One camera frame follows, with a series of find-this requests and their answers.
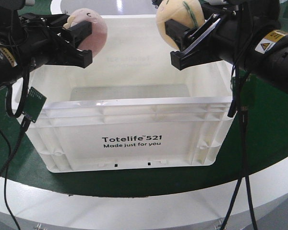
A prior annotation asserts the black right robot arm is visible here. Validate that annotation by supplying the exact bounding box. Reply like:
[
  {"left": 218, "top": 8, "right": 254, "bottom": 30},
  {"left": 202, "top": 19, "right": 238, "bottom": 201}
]
[{"left": 165, "top": 0, "right": 288, "bottom": 94}]

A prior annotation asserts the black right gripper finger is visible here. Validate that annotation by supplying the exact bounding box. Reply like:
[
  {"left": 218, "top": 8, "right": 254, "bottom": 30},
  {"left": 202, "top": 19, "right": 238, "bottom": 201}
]
[
  {"left": 165, "top": 14, "right": 218, "bottom": 50},
  {"left": 170, "top": 19, "right": 221, "bottom": 70}
]

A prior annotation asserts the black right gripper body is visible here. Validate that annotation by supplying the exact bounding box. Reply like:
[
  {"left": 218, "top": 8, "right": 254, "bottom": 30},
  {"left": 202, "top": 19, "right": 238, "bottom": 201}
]
[{"left": 201, "top": 0, "right": 280, "bottom": 64}]

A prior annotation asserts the pink plush toy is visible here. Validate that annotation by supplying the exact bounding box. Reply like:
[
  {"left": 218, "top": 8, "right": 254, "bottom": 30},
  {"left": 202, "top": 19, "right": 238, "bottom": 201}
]
[{"left": 63, "top": 8, "right": 108, "bottom": 57}]

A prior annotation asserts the right green circuit board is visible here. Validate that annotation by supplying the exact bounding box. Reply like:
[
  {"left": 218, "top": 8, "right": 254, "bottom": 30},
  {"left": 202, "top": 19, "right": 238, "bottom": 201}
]
[{"left": 240, "top": 74, "right": 257, "bottom": 109}]

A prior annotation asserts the right black cable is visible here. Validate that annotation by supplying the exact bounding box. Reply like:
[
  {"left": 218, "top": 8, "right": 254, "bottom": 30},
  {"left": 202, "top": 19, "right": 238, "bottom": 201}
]
[{"left": 220, "top": 4, "right": 259, "bottom": 230}]

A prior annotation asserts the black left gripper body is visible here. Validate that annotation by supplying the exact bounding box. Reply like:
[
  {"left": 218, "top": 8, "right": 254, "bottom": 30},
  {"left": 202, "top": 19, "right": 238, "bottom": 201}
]
[{"left": 4, "top": 13, "right": 68, "bottom": 66}]

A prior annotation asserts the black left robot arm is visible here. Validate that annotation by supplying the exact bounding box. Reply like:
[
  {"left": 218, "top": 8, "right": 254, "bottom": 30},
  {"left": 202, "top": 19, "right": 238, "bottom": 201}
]
[{"left": 0, "top": 0, "right": 93, "bottom": 89}]

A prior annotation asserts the green circuit board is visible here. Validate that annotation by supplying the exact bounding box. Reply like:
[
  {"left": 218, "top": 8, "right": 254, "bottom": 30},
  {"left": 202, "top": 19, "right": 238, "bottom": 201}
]
[
  {"left": 240, "top": 74, "right": 257, "bottom": 109},
  {"left": 23, "top": 87, "right": 47, "bottom": 123}
]

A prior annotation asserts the black cable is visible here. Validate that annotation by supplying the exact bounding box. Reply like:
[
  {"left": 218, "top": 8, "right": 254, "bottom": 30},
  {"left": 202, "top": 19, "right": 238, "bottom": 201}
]
[
  {"left": 220, "top": 4, "right": 259, "bottom": 230},
  {"left": 0, "top": 9, "right": 32, "bottom": 230}
]

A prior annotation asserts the left black cable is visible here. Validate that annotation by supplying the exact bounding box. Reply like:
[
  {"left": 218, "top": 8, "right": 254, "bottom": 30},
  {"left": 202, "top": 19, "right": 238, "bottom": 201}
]
[{"left": 0, "top": 9, "right": 32, "bottom": 230}]

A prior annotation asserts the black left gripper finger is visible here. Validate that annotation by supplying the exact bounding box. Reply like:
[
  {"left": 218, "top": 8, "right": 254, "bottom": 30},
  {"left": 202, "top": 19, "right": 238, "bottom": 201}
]
[
  {"left": 46, "top": 36, "right": 93, "bottom": 68},
  {"left": 60, "top": 21, "right": 92, "bottom": 48}
]

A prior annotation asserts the black machinery in background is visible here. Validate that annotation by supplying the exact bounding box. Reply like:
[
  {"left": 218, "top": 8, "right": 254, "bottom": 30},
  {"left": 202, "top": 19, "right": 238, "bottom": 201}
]
[{"left": 151, "top": 0, "right": 162, "bottom": 9}]

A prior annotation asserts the white plastic Totelife crate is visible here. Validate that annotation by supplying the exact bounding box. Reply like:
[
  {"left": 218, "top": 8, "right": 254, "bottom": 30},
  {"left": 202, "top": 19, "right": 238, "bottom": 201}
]
[{"left": 27, "top": 15, "right": 232, "bottom": 173}]

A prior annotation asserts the yellow plush toy green stripe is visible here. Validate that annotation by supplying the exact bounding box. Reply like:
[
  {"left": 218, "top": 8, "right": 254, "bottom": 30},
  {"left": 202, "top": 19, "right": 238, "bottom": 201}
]
[{"left": 156, "top": 0, "right": 205, "bottom": 50}]

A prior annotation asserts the left green circuit board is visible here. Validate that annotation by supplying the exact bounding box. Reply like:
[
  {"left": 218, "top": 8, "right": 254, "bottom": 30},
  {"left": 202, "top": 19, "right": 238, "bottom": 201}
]
[{"left": 23, "top": 87, "right": 47, "bottom": 123}]

